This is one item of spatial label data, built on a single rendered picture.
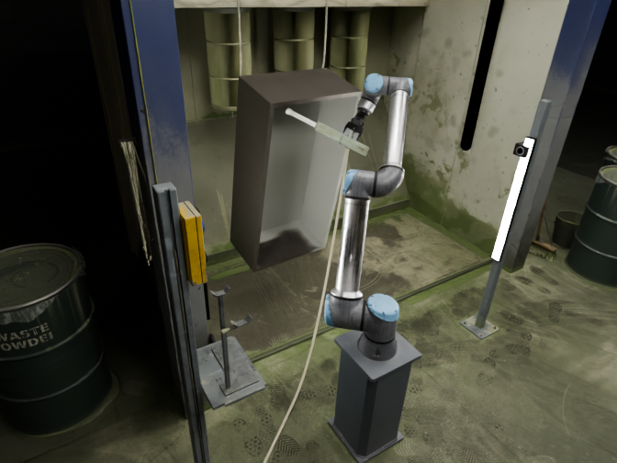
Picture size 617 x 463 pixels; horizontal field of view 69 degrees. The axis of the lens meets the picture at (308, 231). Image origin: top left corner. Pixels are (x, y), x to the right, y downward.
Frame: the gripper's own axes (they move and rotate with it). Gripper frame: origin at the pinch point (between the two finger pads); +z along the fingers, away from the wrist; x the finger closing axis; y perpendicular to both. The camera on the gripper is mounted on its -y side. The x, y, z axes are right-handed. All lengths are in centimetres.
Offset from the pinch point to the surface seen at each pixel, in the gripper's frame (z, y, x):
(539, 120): -61, 22, -88
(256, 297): 126, 88, 13
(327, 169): 16, 60, 7
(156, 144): 39, -73, 61
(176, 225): 54, -110, 28
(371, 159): -15, 221, -16
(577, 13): -149, 79, -91
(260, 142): 20.4, -0.8, 41.8
